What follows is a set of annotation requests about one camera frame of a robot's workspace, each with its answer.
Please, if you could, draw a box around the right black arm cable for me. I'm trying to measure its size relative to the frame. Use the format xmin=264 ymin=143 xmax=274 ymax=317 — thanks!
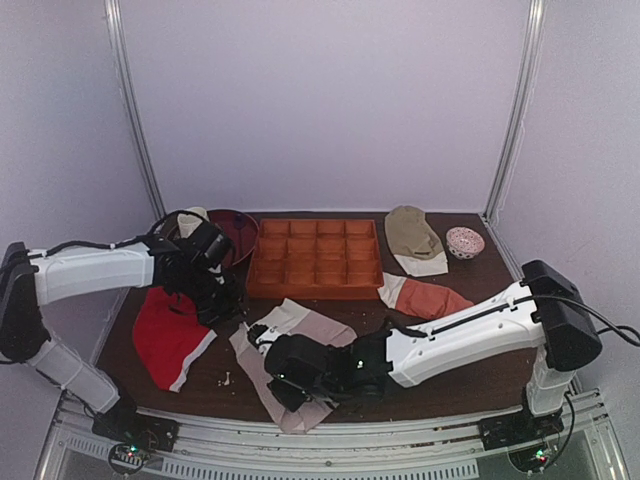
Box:
xmin=519 ymin=294 xmax=640 ymax=346

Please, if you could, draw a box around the cream ceramic mug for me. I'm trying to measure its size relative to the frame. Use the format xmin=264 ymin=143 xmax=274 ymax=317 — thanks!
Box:
xmin=177 ymin=207 xmax=209 ymax=239

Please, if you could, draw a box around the aluminium frame post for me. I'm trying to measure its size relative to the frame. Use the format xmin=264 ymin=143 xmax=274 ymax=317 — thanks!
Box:
xmin=483 ymin=0 xmax=546 ymax=224
xmin=104 ymin=0 xmax=166 ymax=219

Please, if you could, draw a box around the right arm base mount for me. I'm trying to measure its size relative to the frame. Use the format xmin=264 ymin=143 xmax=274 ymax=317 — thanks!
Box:
xmin=478 ymin=409 xmax=576 ymax=476

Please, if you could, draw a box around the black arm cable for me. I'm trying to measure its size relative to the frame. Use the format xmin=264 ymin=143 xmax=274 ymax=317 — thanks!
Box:
xmin=0 ymin=209 xmax=201 ymax=281
xmin=519 ymin=294 xmax=640 ymax=346

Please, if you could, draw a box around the orange wooden compartment tray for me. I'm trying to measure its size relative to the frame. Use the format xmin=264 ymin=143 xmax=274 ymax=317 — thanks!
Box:
xmin=246 ymin=218 xmax=383 ymax=300

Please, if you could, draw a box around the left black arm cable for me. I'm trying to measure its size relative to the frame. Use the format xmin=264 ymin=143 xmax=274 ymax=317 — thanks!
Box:
xmin=0 ymin=209 xmax=201 ymax=281

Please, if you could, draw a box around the mauve underwear white waistband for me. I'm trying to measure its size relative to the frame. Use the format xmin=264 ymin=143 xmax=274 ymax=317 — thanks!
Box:
xmin=229 ymin=299 xmax=356 ymax=434

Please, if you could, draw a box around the pink patterned small bowl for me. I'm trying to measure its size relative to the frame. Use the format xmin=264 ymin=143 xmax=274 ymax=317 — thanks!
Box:
xmin=445 ymin=226 xmax=486 ymax=260

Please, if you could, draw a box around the red underwear white trim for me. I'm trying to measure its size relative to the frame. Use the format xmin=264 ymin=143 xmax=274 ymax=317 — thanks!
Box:
xmin=132 ymin=287 xmax=217 ymax=393

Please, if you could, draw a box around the left aluminium frame post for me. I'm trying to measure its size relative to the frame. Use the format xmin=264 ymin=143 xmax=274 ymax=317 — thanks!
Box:
xmin=104 ymin=0 xmax=166 ymax=219

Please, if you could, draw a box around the right aluminium frame post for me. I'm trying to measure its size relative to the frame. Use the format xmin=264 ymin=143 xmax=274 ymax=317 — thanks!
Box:
xmin=483 ymin=0 xmax=546 ymax=224

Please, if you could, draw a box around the orange underwear white waistband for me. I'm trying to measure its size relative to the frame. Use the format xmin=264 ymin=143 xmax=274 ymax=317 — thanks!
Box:
xmin=378 ymin=273 xmax=473 ymax=321

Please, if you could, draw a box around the dark red bowl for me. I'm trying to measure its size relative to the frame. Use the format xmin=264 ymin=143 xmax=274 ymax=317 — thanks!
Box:
xmin=208 ymin=209 xmax=259 ymax=268

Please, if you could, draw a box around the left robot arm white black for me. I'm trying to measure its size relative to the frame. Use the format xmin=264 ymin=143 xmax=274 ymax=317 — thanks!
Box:
xmin=1 ymin=221 xmax=244 ymax=414

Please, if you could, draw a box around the khaki underwear cream waistband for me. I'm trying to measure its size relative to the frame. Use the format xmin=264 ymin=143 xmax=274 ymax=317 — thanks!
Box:
xmin=384 ymin=206 xmax=449 ymax=277

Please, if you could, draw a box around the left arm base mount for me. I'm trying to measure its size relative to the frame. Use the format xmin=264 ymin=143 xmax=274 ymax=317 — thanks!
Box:
xmin=85 ymin=408 xmax=179 ymax=478

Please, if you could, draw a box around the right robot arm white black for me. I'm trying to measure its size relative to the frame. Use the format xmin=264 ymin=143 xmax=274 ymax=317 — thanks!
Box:
xmin=250 ymin=260 xmax=603 ymax=418

